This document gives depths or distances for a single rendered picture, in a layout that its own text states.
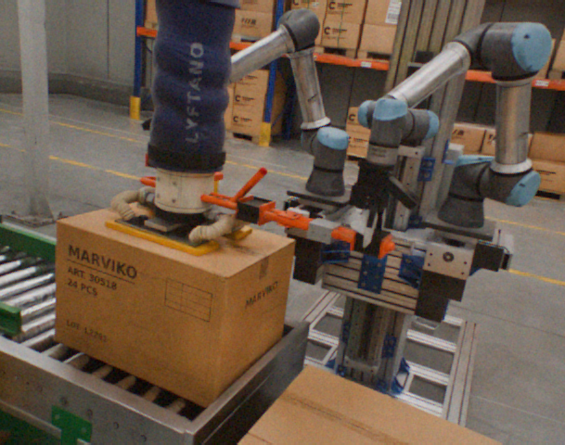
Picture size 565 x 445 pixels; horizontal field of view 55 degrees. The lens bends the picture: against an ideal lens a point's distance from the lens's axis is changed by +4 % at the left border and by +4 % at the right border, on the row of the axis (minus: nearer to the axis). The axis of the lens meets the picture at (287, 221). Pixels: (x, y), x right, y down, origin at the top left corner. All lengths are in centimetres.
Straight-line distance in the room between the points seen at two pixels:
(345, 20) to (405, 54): 690
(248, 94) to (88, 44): 475
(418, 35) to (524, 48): 55
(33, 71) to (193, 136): 304
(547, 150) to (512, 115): 732
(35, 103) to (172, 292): 315
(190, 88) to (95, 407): 88
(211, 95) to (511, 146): 88
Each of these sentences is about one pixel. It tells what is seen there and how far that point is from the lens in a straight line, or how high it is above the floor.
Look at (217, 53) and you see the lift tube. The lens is 151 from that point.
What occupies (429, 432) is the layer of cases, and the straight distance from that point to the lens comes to 168.
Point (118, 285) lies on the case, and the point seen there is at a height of 81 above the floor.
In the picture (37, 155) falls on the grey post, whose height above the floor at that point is 52.
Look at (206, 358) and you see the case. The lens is 150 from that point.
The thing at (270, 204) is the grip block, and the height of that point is 110.
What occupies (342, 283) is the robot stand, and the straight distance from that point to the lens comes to 201.
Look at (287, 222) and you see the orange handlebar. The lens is 143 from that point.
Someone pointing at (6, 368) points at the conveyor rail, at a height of 54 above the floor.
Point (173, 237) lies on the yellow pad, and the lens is 154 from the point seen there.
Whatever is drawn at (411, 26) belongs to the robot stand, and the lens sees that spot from 205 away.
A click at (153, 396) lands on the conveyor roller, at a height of 54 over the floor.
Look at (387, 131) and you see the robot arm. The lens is 130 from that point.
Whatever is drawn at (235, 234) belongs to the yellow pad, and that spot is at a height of 97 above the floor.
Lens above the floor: 150
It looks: 17 degrees down
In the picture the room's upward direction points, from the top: 8 degrees clockwise
